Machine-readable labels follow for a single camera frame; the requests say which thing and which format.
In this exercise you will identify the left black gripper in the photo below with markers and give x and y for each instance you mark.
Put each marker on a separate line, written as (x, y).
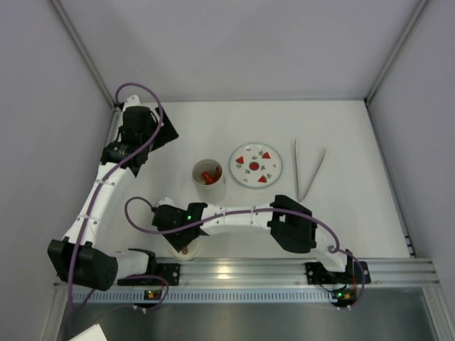
(165, 131)

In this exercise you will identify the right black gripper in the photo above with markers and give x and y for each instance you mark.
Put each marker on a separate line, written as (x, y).
(181, 240)

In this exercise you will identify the white lid with wooden handle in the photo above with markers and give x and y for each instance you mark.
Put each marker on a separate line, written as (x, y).
(188, 252)

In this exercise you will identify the metal serving tongs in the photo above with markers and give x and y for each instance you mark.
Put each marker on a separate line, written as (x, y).
(305, 172)

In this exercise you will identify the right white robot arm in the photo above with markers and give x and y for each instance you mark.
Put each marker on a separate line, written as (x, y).
(291, 225)

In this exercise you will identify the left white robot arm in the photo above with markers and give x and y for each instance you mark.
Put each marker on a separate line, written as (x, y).
(79, 257)

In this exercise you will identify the white cylindrical lunch container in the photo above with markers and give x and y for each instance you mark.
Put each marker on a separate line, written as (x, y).
(214, 193)

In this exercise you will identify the white plate with blue rim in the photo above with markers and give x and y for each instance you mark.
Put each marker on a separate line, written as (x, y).
(256, 165)

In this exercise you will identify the white paper sheet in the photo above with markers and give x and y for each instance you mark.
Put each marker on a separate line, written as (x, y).
(93, 333)

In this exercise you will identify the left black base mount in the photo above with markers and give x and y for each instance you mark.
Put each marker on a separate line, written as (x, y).
(169, 272)

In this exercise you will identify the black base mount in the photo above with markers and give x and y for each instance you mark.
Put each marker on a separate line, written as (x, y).
(317, 274)
(169, 272)

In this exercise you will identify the slotted grey cable duct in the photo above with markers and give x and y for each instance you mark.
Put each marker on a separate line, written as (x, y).
(179, 295)

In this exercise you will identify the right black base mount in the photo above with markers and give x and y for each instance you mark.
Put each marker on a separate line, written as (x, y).
(317, 274)

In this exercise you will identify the aluminium mounting rail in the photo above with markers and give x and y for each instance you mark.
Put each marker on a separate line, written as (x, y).
(291, 273)

